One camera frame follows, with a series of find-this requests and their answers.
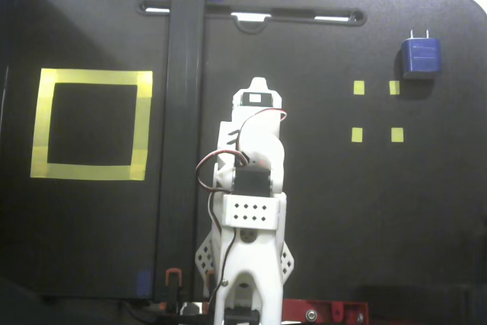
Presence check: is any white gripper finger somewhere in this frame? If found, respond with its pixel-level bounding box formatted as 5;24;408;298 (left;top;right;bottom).
247;76;269;92

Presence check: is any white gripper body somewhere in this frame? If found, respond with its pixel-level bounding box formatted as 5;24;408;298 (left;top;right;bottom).
231;88;285;124

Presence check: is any blue white charger block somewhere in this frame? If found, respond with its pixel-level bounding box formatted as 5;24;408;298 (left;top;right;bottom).
399;29;442;81

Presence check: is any black flat bar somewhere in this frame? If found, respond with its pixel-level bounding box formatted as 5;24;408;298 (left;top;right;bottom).
153;0;209;302

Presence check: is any yellow tape square outline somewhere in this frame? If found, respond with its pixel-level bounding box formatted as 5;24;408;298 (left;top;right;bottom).
30;68;154;181

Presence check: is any orange black spring clamp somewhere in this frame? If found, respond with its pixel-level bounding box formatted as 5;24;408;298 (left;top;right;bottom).
159;267;183;314
204;268;216;300

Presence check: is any blue tape patch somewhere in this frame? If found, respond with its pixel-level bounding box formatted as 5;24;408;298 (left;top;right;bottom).
135;269;153;298

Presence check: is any red screw clamp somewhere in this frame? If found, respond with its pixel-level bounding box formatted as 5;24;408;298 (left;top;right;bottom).
283;298;370;325

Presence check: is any red white black servo cable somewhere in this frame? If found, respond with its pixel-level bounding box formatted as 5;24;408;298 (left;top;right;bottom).
195;108;288;305

